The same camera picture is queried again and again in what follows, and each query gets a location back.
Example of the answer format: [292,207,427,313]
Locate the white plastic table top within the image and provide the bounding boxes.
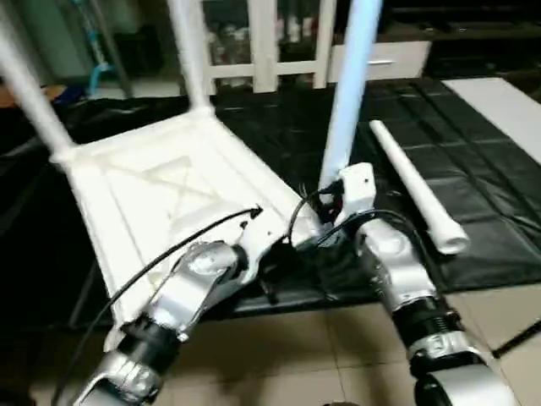
[49,107,324,329]

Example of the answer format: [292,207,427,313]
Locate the black work mat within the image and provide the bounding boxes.
[0,76,541,326]

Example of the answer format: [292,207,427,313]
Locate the white drawer unit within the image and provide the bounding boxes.
[330,38,434,84]

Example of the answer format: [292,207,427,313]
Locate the white glass-door cabinet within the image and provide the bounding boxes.
[201,0,341,94]

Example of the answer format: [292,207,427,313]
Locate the white flat panel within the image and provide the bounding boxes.
[443,76,541,163]

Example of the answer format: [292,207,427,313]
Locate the black metal stand leg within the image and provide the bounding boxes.
[492,318,541,358]

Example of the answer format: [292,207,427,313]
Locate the brown wooden desk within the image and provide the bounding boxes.
[0,81,67,109]

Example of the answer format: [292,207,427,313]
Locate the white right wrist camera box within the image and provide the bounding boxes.
[336,164,376,228]

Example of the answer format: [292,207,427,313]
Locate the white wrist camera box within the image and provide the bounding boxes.
[232,208,292,268]
[336,164,376,228]

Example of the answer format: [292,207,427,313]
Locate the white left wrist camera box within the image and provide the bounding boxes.
[232,208,292,268]

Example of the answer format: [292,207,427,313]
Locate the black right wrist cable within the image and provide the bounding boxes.
[286,186,428,293]

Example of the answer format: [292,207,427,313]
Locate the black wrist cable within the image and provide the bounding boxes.
[286,186,428,293]
[49,206,265,406]

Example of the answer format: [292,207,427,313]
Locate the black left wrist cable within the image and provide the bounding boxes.
[49,206,265,406]

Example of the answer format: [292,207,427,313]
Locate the teal long-handled dustpan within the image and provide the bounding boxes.
[83,0,116,96]

